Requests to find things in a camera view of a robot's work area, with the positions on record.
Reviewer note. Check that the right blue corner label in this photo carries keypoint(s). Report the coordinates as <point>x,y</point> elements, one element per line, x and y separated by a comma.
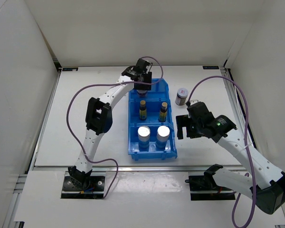
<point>210,67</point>

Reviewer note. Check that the aluminium frame rail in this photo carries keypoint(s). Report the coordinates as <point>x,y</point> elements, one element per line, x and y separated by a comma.
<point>199,169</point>
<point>45,119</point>
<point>238,107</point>

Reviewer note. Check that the blue corner label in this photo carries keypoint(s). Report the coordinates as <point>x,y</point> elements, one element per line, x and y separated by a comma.
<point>70,69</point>
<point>210,67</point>

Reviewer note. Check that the left aluminium frame rail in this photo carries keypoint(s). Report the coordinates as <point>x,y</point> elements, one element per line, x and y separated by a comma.
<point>45,119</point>

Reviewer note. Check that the silver-lid shaker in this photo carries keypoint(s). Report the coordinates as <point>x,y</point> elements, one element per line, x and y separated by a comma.
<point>144,134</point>
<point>163,133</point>

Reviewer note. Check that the yellow-label small bottle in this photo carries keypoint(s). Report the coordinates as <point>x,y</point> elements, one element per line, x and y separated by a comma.
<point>142,110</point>
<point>163,112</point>

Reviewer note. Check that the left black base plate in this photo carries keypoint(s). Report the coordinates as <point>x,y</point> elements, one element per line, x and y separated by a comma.
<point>94,190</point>

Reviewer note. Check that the left blue corner label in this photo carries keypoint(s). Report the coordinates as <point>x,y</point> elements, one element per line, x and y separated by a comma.
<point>70,69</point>

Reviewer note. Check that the front aluminium frame rail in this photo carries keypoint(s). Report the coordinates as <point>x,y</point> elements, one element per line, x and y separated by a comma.
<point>199,169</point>

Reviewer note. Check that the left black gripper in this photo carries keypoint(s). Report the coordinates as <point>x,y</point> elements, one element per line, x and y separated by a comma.
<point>144,86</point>

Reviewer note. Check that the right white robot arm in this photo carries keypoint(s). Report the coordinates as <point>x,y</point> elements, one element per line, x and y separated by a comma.
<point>266,183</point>

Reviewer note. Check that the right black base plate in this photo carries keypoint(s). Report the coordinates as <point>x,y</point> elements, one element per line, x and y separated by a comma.
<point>199,191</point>

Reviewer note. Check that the dark sauce jar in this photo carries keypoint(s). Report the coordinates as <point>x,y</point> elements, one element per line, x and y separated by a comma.
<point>181,96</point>
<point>142,93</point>

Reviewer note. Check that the blue three-compartment plastic bin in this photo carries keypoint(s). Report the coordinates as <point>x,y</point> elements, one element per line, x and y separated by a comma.
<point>154,98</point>

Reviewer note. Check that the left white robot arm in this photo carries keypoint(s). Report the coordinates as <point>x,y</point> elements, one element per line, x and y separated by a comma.
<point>99,119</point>

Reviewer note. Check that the right aluminium frame rail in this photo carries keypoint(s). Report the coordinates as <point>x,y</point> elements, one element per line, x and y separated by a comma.
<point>238,107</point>

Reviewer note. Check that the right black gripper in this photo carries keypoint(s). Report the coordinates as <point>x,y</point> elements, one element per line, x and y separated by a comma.
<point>182,121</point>

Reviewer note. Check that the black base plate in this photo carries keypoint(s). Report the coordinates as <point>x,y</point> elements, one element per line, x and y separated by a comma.
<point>94,190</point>
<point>199,191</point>

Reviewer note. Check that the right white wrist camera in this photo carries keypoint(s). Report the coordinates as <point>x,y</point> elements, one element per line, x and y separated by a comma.
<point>191,102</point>

